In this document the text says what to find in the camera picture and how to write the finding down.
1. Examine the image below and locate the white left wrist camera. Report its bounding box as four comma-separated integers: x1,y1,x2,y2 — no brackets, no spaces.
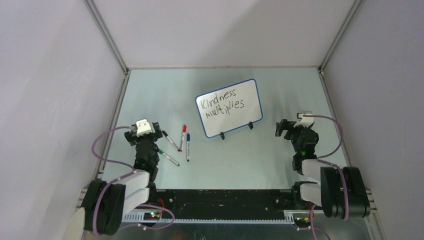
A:
131,119,153,137

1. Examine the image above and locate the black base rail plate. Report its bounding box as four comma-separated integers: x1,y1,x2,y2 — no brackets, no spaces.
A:
148,189,309,221

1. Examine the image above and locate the grey slotted cable duct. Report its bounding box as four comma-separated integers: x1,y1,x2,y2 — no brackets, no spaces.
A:
122,211,296,225

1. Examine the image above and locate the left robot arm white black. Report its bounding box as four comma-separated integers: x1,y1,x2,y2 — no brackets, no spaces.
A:
81,119,163,236

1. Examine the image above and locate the blue-framed whiteboard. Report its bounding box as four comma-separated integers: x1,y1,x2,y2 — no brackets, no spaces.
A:
194,78,264,139

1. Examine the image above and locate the red whiteboard marker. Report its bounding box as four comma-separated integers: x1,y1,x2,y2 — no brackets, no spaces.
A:
179,124,187,152

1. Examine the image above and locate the blue whiteboard marker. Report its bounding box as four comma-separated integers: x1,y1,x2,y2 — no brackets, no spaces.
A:
186,133,191,162

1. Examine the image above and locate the black whiteboard marker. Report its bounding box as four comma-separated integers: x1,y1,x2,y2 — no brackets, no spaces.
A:
161,130,180,152

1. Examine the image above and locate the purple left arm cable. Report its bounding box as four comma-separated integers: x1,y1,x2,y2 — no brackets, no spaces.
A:
91,126,176,237

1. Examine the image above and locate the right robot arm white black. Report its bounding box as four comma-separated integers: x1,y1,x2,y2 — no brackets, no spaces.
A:
275,117,371,220

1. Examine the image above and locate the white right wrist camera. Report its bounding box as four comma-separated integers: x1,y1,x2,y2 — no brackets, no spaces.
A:
294,111,315,128

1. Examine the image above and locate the green whiteboard marker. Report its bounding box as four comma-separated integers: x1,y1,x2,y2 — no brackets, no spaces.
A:
158,148,180,167

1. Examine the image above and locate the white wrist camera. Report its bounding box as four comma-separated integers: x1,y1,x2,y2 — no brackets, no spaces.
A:
131,119,153,137
294,111,315,128

